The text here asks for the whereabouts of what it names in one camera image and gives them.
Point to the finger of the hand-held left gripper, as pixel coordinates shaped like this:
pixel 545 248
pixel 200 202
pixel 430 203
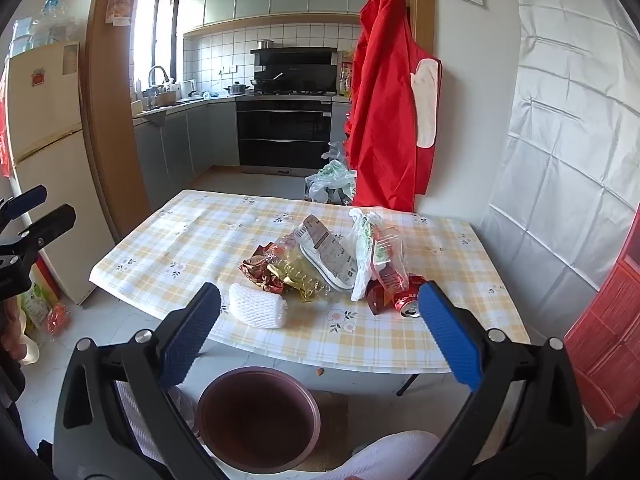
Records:
pixel 27 199
pixel 50 225

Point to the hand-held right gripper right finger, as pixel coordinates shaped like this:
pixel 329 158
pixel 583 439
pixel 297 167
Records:
pixel 450 335

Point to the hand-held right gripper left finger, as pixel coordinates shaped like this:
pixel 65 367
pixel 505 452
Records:
pixel 192 330

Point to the red soda can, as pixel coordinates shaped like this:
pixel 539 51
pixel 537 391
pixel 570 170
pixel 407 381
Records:
pixel 407 305

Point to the white foam fruit net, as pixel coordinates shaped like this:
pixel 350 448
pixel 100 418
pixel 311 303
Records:
pixel 260 307

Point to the dark red snack bag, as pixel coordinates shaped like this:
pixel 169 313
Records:
pixel 377 302

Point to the red orange foil wrapper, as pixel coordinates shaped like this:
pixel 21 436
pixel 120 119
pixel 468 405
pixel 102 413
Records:
pixel 257 267

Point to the clear red plastic tray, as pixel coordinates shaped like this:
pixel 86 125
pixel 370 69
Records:
pixel 390 260

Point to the maroon plastic basin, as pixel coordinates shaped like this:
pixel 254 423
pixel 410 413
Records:
pixel 260 420

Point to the gold foil wrapper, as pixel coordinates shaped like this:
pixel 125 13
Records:
pixel 292 272

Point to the white green printed plastic bag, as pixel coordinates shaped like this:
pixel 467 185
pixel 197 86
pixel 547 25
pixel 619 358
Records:
pixel 361 255

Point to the grey white slipper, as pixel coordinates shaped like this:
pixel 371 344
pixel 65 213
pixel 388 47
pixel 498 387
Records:
pixel 330 260

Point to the person's left hand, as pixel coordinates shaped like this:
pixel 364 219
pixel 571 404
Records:
pixel 9 330

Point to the green snack bag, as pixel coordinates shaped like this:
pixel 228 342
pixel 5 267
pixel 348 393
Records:
pixel 36 305

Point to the cream refrigerator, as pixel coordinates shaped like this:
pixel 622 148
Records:
pixel 50 160

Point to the black table leg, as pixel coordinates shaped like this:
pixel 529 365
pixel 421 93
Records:
pixel 407 385

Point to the orange plastic bag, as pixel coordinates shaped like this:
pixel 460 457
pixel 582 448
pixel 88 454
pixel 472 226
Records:
pixel 57 320

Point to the red hanging decoration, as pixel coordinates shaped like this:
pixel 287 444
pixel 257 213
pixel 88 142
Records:
pixel 4 130

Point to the yellow checked tablecloth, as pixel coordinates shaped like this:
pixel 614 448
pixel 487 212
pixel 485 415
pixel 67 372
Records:
pixel 225 240

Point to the white ribbed garment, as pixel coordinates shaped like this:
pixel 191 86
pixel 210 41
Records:
pixel 140 410

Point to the person's white trouser leg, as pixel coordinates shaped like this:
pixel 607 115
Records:
pixel 390 455

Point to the grey base cabinets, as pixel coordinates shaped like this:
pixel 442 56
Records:
pixel 175 145

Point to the red plastic stool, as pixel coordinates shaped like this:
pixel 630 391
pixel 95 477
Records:
pixel 610 340

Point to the steel kitchen faucet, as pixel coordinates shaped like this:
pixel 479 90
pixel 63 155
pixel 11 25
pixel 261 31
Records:
pixel 157 69

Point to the wrapped water bottle pack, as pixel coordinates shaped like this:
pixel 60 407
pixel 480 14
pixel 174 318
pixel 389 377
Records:
pixel 50 15

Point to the plastic bags on floor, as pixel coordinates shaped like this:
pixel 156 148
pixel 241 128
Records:
pixel 330 175

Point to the kitchen window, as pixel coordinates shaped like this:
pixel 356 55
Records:
pixel 152 25

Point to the black built-in oven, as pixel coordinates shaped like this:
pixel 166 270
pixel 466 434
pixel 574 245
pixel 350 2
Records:
pixel 285 130

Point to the lidded steel cooking pot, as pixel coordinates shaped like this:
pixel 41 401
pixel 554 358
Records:
pixel 237 90

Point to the white oven mitt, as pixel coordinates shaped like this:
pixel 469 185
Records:
pixel 426 102

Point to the red hanging apron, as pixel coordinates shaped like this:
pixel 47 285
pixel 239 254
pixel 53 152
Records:
pixel 385 110

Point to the black wok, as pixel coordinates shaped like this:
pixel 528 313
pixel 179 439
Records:
pixel 265 81

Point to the condiment bottles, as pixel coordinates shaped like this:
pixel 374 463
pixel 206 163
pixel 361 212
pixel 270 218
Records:
pixel 346 75

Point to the small steel pot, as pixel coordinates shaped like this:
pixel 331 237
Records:
pixel 266 44

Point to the white creased wall sheet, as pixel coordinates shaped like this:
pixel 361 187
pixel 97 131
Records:
pixel 575 110

